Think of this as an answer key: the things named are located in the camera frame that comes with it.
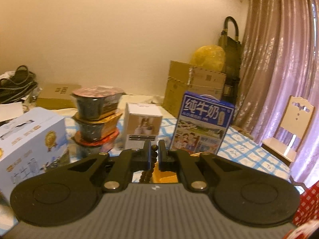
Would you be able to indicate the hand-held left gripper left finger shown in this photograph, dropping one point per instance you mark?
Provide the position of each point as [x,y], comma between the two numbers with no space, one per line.
[147,154]

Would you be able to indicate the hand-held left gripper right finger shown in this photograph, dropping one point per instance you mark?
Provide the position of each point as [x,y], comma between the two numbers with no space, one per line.
[162,156]

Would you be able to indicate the yellow ribbed plastic tray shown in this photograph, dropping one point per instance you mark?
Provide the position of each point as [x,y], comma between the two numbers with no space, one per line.
[165,176]

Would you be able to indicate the small white product box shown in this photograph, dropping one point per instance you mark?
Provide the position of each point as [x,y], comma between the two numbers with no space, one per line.
[142,124]

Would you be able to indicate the dark blue milk carton box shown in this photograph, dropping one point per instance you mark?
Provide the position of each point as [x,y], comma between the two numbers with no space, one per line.
[199,119]

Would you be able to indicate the orange label instant rice bowl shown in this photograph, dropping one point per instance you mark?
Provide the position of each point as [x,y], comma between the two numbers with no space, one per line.
[99,129]

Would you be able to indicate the red label instant rice bowl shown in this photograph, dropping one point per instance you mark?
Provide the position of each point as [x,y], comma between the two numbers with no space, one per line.
[92,143]

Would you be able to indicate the black instant rice bowl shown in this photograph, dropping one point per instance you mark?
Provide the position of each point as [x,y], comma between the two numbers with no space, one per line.
[97,104]

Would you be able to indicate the large cardboard box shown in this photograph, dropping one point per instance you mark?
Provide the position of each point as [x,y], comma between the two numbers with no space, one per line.
[179,87]

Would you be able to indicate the blue checkered tablecloth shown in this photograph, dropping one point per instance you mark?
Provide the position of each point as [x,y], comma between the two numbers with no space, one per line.
[239,151]

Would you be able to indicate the flat cardboard box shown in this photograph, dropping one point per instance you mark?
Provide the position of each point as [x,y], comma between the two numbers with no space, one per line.
[54,97]

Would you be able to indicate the yellow plastic bag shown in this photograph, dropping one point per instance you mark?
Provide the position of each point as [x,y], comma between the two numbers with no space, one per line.
[209,57]

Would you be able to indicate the light blue milk carton box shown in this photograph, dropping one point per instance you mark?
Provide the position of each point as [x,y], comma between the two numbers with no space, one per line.
[25,144]

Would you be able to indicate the cream wooden chair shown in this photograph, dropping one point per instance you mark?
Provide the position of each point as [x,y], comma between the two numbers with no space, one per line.
[296,117]

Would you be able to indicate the white paper sheet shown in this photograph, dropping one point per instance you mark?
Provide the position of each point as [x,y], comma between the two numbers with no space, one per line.
[10,112]

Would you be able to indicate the pink patterned curtain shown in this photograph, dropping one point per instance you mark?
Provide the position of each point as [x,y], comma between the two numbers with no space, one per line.
[274,54]

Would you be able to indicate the red checkered cloth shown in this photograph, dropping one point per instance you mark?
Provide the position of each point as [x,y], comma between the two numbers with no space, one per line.
[309,204]

